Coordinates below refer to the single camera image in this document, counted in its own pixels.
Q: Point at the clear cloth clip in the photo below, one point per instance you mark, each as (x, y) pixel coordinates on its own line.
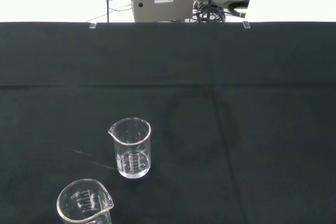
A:
(93, 25)
(246, 24)

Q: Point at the black bench cloth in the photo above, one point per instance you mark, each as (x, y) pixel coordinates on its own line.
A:
(236, 103)

